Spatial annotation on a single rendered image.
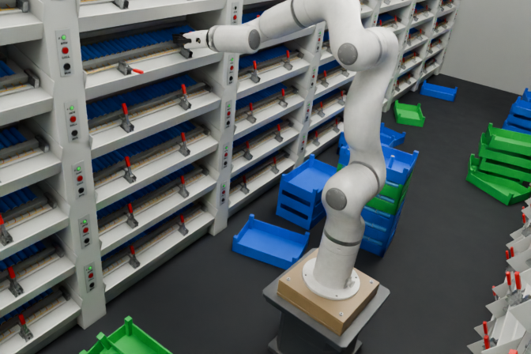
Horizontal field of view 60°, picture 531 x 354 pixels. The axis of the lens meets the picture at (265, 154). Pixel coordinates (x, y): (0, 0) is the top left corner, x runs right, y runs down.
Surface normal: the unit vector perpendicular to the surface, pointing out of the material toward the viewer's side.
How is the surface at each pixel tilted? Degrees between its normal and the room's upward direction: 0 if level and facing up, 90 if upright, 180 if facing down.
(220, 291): 0
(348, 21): 43
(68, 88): 90
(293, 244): 0
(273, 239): 0
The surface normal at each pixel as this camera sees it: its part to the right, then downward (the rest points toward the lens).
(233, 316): 0.10, -0.87
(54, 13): 0.81, 0.35
